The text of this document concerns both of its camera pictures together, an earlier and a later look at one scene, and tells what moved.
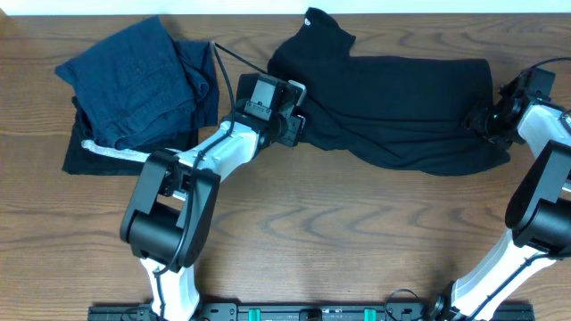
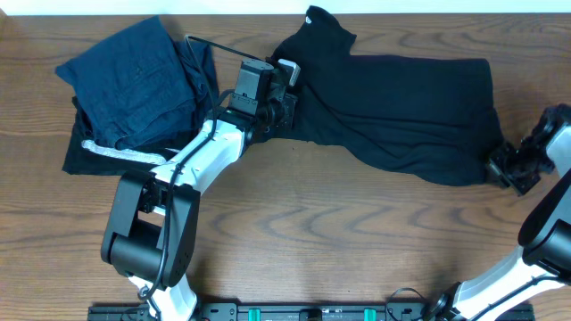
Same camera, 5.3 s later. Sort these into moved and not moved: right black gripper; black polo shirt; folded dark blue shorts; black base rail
Moved: right black gripper
Not moved: folded dark blue shorts; black polo shirt; black base rail
